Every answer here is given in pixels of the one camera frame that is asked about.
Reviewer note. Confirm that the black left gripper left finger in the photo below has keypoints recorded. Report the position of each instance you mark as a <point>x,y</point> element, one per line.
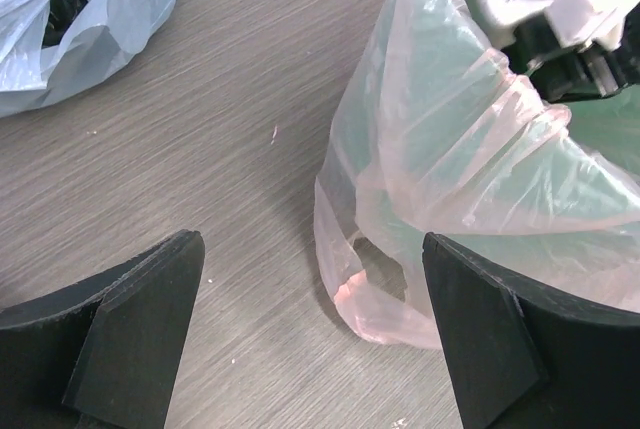
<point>103,352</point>

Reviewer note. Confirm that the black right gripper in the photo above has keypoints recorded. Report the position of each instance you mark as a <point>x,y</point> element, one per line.
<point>574,74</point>

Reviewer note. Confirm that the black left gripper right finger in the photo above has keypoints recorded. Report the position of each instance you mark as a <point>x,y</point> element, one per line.
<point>522,354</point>

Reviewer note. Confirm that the green plastic trash bin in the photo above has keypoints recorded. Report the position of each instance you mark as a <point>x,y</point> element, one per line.
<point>470,150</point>

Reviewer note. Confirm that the pink plastic trash bag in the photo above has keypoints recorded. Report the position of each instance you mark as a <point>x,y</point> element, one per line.
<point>370,260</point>

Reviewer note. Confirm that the blue plastic bag with trash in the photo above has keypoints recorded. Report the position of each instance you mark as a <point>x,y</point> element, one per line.
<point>52,50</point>

